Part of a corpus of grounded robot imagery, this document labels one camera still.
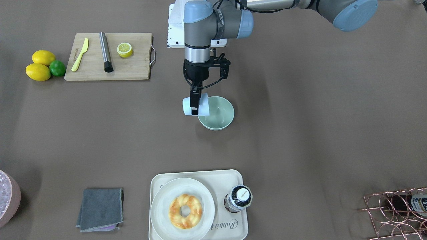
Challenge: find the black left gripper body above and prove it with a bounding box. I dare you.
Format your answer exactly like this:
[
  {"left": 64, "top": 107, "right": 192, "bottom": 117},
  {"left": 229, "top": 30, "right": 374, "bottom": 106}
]
[{"left": 183, "top": 49, "right": 231, "bottom": 88}]

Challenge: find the light blue plastic cup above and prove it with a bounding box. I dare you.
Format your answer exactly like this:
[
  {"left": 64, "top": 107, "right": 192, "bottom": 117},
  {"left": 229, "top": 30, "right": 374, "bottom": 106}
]
[{"left": 182, "top": 93, "right": 209, "bottom": 116}]

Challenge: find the green ceramic bowl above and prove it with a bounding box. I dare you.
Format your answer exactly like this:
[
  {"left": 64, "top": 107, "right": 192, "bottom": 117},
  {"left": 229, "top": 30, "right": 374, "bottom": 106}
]
[{"left": 198, "top": 96, "right": 235, "bottom": 131}]

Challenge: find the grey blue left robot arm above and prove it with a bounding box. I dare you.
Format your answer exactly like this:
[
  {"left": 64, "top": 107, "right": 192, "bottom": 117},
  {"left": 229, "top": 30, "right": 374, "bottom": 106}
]
[{"left": 183, "top": 0, "right": 378, "bottom": 116}]

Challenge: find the pink bowl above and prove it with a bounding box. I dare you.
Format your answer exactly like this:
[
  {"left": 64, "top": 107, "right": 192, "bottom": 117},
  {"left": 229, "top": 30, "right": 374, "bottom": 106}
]
[{"left": 0, "top": 170, "right": 21, "bottom": 227}]

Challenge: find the clear ice cubes pile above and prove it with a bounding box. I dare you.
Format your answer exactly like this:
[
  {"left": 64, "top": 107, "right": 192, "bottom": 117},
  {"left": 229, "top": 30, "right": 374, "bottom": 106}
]
[{"left": 0, "top": 173, "right": 11, "bottom": 216}]

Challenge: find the bamboo cutting board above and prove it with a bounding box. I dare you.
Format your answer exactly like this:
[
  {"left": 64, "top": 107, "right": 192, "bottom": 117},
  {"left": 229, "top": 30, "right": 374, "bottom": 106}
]
[{"left": 64, "top": 33, "right": 157, "bottom": 81}]

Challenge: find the half lemon slice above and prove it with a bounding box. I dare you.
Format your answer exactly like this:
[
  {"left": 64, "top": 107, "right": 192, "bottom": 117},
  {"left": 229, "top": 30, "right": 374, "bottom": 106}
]
[{"left": 116, "top": 42, "right": 133, "bottom": 58}]

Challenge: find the dark drink bottle white cap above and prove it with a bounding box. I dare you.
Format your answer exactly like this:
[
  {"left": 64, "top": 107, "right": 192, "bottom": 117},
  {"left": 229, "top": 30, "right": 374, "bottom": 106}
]
[{"left": 223, "top": 184, "right": 253, "bottom": 213}]

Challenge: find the white round plate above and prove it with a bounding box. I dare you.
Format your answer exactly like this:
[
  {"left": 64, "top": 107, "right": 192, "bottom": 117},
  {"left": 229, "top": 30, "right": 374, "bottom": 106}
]
[{"left": 150, "top": 178, "right": 216, "bottom": 240}]

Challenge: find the glazed donut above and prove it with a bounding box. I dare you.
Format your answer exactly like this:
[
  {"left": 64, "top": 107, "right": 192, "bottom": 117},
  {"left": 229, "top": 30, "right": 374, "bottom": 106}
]
[{"left": 168, "top": 194, "right": 203, "bottom": 229}]

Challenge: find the yellow plastic knife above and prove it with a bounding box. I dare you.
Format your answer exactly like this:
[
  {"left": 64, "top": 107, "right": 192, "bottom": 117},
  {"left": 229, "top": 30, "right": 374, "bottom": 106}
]
[{"left": 71, "top": 38, "right": 89, "bottom": 72}]

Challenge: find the cream serving tray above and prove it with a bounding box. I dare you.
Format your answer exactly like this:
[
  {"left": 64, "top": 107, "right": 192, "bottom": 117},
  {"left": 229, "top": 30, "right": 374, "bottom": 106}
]
[{"left": 148, "top": 170, "right": 249, "bottom": 240}]

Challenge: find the green lime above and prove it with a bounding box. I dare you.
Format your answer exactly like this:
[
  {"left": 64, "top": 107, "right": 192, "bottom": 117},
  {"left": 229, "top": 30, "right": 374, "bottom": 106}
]
[{"left": 49, "top": 60, "right": 66, "bottom": 77}]

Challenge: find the grey folded cloth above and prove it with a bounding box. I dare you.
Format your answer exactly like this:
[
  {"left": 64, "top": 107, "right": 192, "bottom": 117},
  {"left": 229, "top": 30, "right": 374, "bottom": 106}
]
[{"left": 76, "top": 188, "right": 123, "bottom": 232}]

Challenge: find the yellow lemon upper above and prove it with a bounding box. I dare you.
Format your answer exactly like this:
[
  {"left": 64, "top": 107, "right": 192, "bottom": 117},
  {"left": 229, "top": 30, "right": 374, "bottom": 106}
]
[{"left": 32, "top": 50, "right": 56, "bottom": 67}]

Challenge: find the yellow lemon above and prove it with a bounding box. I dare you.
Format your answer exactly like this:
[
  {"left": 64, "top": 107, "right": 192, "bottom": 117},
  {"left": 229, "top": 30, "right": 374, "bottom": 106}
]
[
  {"left": 25, "top": 63, "right": 51, "bottom": 81},
  {"left": 32, "top": 50, "right": 56, "bottom": 67}
]

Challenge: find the yellow lemon lower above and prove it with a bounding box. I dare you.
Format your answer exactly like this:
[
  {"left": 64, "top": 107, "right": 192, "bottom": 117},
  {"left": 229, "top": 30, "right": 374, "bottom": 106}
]
[{"left": 25, "top": 63, "right": 51, "bottom": 81}]

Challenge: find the bottle in rack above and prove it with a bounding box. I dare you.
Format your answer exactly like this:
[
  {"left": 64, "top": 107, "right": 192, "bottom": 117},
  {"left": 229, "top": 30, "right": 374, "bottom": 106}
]
[{"left": 385, "top": 194, "right": 427, "bottom": 219}]

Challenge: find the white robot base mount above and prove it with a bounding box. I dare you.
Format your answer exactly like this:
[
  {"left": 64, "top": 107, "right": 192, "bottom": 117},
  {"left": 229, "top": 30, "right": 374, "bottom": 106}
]
[{"left": 166, "top": 3, "right": 228, "bottom": 48}]

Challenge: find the copper wire bottle rack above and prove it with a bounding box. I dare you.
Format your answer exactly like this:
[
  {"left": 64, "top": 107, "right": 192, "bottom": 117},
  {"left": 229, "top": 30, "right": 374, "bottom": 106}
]
[{"left": 358, "top": 187, "right": 426, "bottom": 240}]

